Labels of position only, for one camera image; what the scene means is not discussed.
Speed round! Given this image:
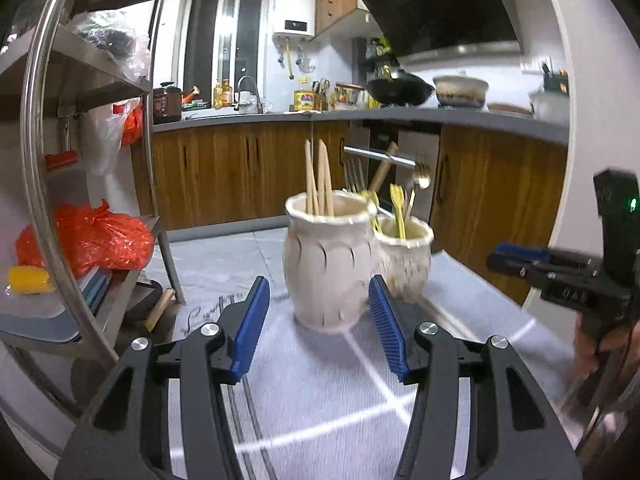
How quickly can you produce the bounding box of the metal oven handle bar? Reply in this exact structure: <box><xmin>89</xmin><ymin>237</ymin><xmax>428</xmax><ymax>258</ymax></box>
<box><xmin>344</xmin><ymin>145</ymin><xmax>416</xmax><ymax>168</ymax></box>

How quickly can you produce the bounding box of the dark red pressure cooker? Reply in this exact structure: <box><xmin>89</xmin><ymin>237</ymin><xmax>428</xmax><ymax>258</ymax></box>
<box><xmin>152</xmin><ymin>81</ymin><xmax>183</xmax><ymax>125</ymax></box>

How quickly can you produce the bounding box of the yellow packet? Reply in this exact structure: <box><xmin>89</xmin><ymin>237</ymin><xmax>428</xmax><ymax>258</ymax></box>
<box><xmin>7</xmin><ymin>266</ymin><xmax>53</xmax><ymax>295</ymax></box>

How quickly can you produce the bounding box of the metal faucet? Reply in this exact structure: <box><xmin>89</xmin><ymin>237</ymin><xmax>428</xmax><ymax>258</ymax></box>
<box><xmin>236</xmin><ymin>76</ymin><xmax>263</xmax><ymax>113</ymax></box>

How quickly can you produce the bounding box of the black wok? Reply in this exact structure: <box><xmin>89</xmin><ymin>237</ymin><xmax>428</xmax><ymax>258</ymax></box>
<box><xmin>366</xmin><ymin>71</ymin><xmax>435</xmax><ymax>107</ymax></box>

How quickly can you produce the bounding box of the black range hood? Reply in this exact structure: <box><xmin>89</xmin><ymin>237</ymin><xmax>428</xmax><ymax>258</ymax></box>
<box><xmin>355</xmin><ymin>0</ymin><xmax>523</xmax><ymax>65</ymax></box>

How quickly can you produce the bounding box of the small red plastic bag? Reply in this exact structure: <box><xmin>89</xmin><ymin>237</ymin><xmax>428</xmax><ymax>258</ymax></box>
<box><xmin>114</xmin><ymin>102</ymin><xmax>146</xmax><ymax>147</ymax></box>

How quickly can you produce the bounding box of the white bowl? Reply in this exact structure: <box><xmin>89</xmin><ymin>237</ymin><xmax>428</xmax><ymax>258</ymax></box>
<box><xmin>530</xmin><ymin>91</ymin><xmax>571</xmax><ymax>126</ymax></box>

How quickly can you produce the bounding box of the kitchen window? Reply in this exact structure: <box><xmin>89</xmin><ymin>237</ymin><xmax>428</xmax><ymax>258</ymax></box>
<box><xmin>175</xmin><ymin>0</ymin><xmax>266</xmax><ymax>106</ymax></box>

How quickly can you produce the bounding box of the wooden handled tool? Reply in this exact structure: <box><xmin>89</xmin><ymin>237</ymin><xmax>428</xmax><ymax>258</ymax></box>
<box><xmin>145</xmin><ymin>287</ymin><xmax>176</xmax><ymax>331</ymax></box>

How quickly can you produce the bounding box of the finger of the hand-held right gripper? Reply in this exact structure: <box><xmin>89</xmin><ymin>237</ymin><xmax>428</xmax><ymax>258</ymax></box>
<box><xmin>486</xmin><ymin>255</ymin><xmax>551</xmax><ymax>282</ymax></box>
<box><xmin>495</xmin><ymin>243</ymin><xmax>551</xmax><ymax>262</ymax></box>

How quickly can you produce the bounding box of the person's right hand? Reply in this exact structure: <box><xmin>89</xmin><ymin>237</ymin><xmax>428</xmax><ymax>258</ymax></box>
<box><xmin>572</xmin><ymin>312</ymin><xmax>640</xmax><ymax>382</ymax></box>

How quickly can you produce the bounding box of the amber glass bottle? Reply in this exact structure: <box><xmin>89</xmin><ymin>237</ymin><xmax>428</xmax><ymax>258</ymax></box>
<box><xmin>213</xmin><ymin>79</ymin><xmax>235</xmax><ymax>110</ymax></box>

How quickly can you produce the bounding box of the white plastic bag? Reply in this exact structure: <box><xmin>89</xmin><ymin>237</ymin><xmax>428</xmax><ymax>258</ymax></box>
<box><xmin>82</xmin><ymin>105</ymin><xmax>126</xmax><ymax>176</ymax></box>

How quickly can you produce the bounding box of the large red plastic bag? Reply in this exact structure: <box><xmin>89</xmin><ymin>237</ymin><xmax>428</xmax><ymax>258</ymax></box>
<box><xmin>15</xmin><ymin>200</ymin><xmax>155</xmax><ymax>278</ymax></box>

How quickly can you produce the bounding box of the green box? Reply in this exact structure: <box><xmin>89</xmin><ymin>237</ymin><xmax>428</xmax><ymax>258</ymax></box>
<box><xmin>544</xmin><ymin>72</ymin><xmax>570</xmax><ymax>96</ymax></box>

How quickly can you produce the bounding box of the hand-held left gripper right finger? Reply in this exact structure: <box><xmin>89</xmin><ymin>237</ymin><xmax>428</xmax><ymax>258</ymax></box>
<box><xmin>368</xmin><ymin>275</ymin><xmax>583</xmax><ymax>480</ymax></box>

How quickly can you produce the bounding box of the grey lined mat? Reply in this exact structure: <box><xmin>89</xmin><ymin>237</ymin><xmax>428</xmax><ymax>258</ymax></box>
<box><xmin>170</xmin><ymin>250</ymin><xmax>591</xmax><ymax>480</ymax></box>

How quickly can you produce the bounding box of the white cooking pot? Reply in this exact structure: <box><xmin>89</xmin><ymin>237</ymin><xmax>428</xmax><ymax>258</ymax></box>
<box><xmin>433</xmin><ymin>75</ymin><xmax>490</xmax><ymax>109</ymax></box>

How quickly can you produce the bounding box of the red container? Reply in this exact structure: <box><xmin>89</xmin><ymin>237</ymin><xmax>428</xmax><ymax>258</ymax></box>
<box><xmin>45</xmin><ymin>151</ymin><xmax>80</xmax><ymax>171</ymax></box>

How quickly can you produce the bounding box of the wooden handled yellow utensil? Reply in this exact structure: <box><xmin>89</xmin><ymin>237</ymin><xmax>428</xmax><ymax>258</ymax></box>
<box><xmin>360</xmin><ymin>142</ymin><xmax>399</xmax><ymax>233</ymax></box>

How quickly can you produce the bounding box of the white water heater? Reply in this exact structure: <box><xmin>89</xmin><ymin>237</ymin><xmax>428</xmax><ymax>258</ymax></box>
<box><xmin>272</xmin><ymin>0</ymin><xmax>317</xmax><ymax>41</ymax></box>

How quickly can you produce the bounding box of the large white ceramic jar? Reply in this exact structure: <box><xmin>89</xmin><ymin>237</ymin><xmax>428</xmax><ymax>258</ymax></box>
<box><xmin>283</xmin><ymin>191</ymin><xmax>383</xmax><ymax>333</ymax></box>

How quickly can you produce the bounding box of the yellow fork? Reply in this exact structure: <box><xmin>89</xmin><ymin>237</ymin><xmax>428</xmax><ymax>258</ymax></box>
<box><xmin>390</xmin><ymin>184</ymin><xmax>406</xmax><ymax>238</ymax></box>

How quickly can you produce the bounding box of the silver fork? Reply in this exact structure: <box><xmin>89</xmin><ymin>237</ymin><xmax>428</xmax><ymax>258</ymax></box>
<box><xmin>344</xmin><ymin>159</ymin><xmax>365</xmax><ymax>195</ymax></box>

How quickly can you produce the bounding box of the wooden base cabinet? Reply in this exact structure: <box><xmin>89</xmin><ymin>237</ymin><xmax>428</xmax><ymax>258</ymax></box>
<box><xmin>131</xmin><ymin>120</ymin><xmax>571</xmax><ymax>306</ymax></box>

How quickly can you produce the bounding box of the built-in oven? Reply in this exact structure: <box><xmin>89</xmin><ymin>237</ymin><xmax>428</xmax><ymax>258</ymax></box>
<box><xmin>345</xmin><ymin>122</ymin><xmax>441</xmax><ymax>221</ymax></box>

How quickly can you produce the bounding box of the metal shelf rack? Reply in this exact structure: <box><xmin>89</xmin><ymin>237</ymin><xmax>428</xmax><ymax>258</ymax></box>
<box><xmin>0</xmin><ymin>0</ymin><xmax>186</xmax><ymax>421</ymax></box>

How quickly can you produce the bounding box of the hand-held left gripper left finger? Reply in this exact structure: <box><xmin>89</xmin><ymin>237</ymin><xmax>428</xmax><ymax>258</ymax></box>
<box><xmin>54</xmin><ymin>276</ymin><xmax>271</xmax><ymax>480</ymax></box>

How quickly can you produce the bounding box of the clear plastic bag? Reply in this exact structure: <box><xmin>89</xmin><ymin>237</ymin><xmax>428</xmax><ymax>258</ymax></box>
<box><xmin>65</xmin><ymin>10</ymin><xmax>151</xmax><ymax>83</ymax></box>

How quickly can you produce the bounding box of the small white ceramic jar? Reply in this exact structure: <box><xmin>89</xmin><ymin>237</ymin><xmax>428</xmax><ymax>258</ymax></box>
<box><xmin>372</xmin><ymin>216</ymin><xmax>433</xmax><ymax>301</ymax></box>

